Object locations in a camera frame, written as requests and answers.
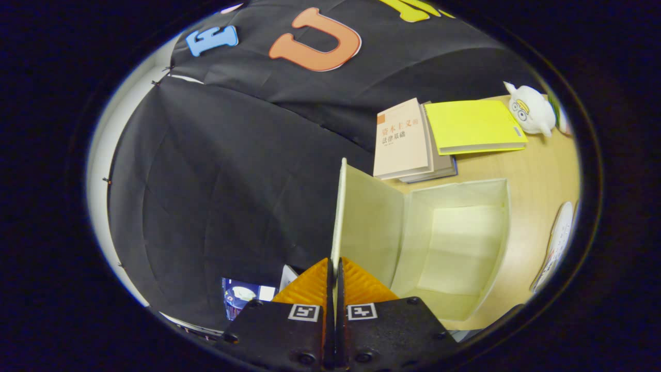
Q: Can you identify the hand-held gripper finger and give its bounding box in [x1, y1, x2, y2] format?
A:
[336, 257, 460, 371]
[214, 257, 335, 371]

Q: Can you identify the beige fabric storage box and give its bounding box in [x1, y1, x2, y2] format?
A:
[330, 158, 512, 323]

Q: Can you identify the white canvas shoe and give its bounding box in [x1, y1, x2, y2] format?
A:
[531, 201, 575, 293]

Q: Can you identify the computer monitor screen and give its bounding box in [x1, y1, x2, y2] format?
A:
[222, 277, 279, 321]

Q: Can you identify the black backdrop cloth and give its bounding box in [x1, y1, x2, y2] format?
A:
[106, 0, 548, 331]

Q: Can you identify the grey book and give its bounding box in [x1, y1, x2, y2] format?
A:
[399, 101, 459, 184]

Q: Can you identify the beige paperback book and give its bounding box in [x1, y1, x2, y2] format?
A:
[373, 98, 434, 180]

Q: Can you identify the yellow book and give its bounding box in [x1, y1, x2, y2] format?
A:
[423, 100, 529, 156]

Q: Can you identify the white plush toy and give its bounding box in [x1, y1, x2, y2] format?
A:
[503, 81, 557, 138]

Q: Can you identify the watermelon slice plush toy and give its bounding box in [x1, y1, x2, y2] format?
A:
[548, 93, 573, 136]

